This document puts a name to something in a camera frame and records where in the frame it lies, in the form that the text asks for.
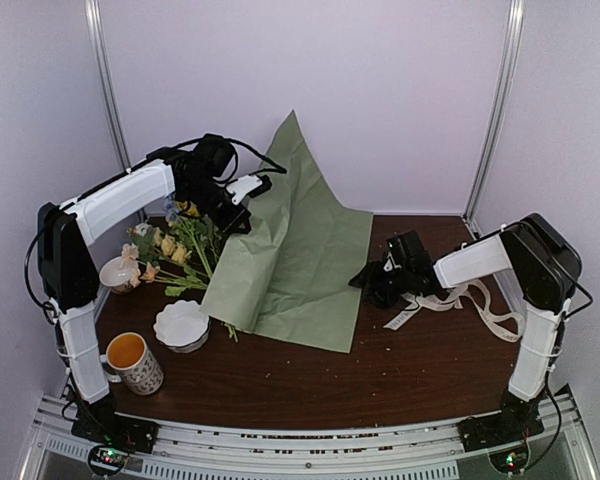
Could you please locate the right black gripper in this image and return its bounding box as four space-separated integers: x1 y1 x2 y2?
349 261 412 310

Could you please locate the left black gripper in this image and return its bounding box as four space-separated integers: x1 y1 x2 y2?
181 177 251 236

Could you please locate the yellow flower stem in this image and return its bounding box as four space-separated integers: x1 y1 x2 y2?
172 199 241 343

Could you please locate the blue flower stem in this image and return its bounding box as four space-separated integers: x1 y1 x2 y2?
163 197 179 223

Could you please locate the pink and green wrapping paper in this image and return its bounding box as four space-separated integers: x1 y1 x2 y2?
201 112 373 353

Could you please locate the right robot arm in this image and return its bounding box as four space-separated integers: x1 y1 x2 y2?
349 213 585 442

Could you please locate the cream yellow rose spray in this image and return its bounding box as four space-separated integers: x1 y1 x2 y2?
126 222 216 291

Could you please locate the peach blossom stem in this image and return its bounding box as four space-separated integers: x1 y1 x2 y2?
117 243 210 298

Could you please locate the small white patterned teacup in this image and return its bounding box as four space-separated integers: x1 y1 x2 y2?
99 256 141 294

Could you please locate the white scalloped bowl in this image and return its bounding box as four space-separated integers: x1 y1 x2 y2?
153 300 210 354

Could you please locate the white printed ribbon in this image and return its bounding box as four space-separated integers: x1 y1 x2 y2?
383 280 525 343

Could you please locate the patterned mug with orange inside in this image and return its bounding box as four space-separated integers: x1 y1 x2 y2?
100 332 164 396

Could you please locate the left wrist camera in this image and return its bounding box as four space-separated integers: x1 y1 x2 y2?
226 174 272 205

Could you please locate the left aluminium frame post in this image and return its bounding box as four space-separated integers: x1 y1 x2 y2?
84 0 131 171

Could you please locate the aluminium frame post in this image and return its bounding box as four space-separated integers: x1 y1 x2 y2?
463 0 525 226
84 0 131 171

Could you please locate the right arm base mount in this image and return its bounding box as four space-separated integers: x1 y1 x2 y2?
457 413 545 476

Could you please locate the aluminium front rail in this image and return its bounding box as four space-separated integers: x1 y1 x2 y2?
27 389 589 480

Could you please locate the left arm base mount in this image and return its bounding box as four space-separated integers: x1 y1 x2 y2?
71 415 159 477

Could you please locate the right aluminium frame post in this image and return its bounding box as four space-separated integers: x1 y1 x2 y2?
463 0 525 226

